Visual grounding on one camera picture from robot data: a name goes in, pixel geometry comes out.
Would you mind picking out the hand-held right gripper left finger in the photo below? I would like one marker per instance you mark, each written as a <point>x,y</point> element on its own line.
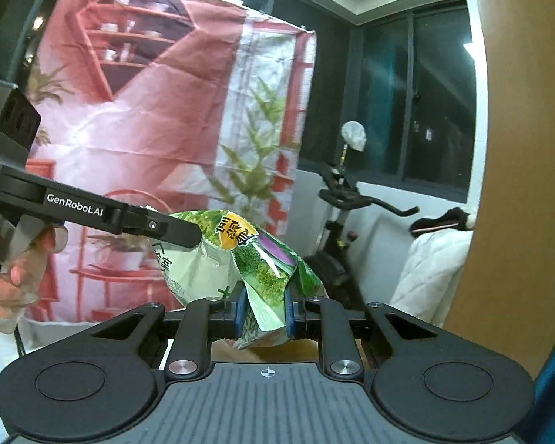
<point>238,315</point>

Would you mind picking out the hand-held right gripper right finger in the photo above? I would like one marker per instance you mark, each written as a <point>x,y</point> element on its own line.
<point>290,315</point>

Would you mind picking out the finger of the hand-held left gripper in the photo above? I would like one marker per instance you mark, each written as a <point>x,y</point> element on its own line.
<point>166,231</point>

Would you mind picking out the green snack bag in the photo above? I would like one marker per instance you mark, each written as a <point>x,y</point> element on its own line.
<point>254,259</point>

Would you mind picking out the person's left hand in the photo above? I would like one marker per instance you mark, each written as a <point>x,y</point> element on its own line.
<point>9,289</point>

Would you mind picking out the black exercise bike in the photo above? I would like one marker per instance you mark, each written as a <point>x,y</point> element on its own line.
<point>342,222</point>

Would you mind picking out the printed backdrop cloth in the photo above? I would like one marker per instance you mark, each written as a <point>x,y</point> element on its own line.
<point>166,115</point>

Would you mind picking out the white quilt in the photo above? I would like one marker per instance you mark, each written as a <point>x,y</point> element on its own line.
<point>432,273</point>

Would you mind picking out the dark garment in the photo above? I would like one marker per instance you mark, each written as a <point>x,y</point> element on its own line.
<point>444,221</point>

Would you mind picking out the white plastic bag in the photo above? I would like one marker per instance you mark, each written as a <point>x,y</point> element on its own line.
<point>354,135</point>

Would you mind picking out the dark framed window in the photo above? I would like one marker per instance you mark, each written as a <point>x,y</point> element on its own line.
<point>425,97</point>

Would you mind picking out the brown wooden board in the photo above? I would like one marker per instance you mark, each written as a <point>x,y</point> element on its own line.
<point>522,171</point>

